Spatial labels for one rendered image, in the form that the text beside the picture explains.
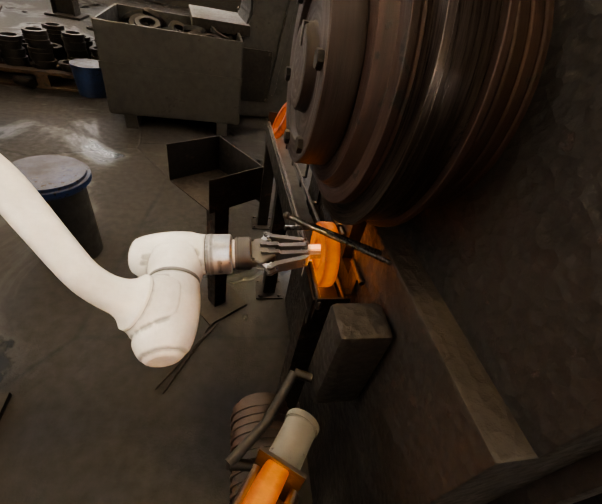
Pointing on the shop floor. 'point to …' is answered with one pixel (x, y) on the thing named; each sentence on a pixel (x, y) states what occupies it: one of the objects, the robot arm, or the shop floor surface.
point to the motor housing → (242, 415)
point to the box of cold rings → (167, 67)
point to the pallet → (28, 54)
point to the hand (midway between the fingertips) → (322, 250)
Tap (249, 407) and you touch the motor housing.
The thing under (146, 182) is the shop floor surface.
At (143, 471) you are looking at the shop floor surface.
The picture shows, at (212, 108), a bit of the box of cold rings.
